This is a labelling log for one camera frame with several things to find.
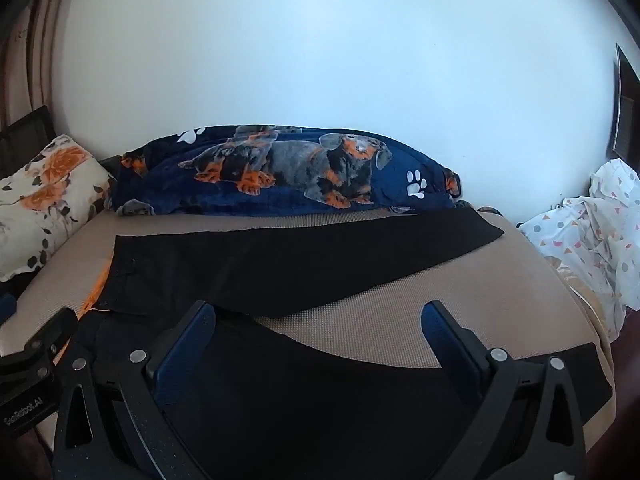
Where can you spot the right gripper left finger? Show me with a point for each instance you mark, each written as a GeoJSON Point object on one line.
{"type": "Point", "coordinates": [111, 422]}

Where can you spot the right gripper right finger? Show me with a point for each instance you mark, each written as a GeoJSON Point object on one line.
{"type": "Point", "coordinates": [526, 421]}

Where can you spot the black pants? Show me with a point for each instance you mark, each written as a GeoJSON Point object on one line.
{"type": "Point", "coordinates": [261, 404]}

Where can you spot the beige woven mattress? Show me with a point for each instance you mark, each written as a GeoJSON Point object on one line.
{"type": "Point", "coordinates": [505, 292]}

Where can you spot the floral orange white pillow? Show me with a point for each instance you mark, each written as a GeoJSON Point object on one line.
{"type": "Point", "coordinates": [46, 202]}

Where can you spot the white confetti print sheet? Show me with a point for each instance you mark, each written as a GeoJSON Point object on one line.
{"type": "Point", "coordinates": [593, 241]}

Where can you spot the dark headboard panel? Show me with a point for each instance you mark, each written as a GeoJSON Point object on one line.
{"type": "Point", "coordinates": [23, 140]}

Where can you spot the blue dachshund print blanket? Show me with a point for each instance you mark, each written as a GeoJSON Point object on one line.
{"type": "Point", "coordinates": [277, 171]}

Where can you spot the pink patterned curtain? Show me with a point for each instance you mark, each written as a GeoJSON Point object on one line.
{"type": "Point", "coordinates": [27, 60]}

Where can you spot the dark wall frame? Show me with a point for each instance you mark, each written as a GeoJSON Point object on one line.
{"type": "Point", "coordinates": [625, 128]}

